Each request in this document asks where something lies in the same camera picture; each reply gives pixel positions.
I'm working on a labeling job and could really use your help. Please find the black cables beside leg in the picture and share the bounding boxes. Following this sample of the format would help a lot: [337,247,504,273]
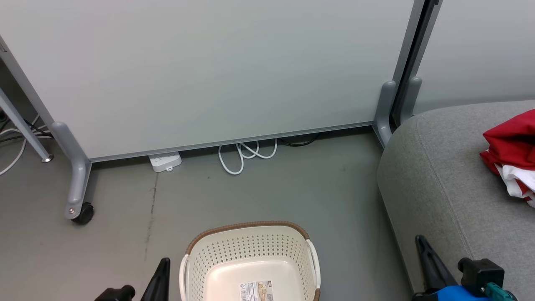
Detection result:
[0,108,54,143]

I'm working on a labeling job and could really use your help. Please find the grey metal partition leg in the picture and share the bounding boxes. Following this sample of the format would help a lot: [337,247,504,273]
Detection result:
[0,86,54,163]

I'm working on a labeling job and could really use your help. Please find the black floor cable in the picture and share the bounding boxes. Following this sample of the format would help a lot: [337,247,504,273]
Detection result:
[278,133,323,147]

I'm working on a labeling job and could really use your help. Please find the grey partition foot with caster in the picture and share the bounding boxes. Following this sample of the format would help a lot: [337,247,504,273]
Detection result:
[52,121,92,220]

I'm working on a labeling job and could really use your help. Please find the cream perforated laundry basket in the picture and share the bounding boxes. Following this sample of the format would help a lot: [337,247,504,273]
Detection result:
[179,221,322,301]

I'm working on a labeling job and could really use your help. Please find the narrow white partition panel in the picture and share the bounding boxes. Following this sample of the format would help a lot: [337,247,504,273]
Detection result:
[401,0,535,115]

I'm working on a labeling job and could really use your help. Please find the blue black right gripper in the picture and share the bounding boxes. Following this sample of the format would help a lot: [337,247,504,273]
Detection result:
[413,235,494,301]

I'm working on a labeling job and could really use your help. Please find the black caster wheel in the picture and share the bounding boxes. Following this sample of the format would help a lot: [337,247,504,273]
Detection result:
[71,202,95,226]

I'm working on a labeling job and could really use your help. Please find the paper label sticker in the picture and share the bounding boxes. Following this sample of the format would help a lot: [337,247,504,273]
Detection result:
[239,281,275,301]

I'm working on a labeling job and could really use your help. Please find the short grey partition foot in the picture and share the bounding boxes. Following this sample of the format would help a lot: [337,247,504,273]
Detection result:
[400,77,423,124]
[373,80,397,149]

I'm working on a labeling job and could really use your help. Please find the large white partition panel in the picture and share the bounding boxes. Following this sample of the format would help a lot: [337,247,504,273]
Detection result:
[0,0,427,163]

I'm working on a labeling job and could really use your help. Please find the white power strip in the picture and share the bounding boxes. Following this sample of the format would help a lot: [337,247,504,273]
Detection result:
[148,151,183,173]

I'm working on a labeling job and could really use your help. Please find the red and white garment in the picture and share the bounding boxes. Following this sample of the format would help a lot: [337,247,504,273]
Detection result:
[479,110,535,209]

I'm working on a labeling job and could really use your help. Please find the teal right camera connector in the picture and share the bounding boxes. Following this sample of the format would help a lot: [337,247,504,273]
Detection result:
[484,282,517,301]

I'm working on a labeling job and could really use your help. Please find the white looped floor cable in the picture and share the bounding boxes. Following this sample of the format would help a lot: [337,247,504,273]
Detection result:
[218,139,279,176]

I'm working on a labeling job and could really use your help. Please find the grey fabric sofa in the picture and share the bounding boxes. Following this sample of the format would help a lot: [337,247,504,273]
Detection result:
[376,100,535,301]

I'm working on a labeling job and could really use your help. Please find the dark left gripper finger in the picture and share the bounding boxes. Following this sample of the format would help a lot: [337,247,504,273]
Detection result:
[140,258,171,301]

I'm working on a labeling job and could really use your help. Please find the white cable beside leg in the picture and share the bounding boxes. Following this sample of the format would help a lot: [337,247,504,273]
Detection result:
[0,115,40,176]

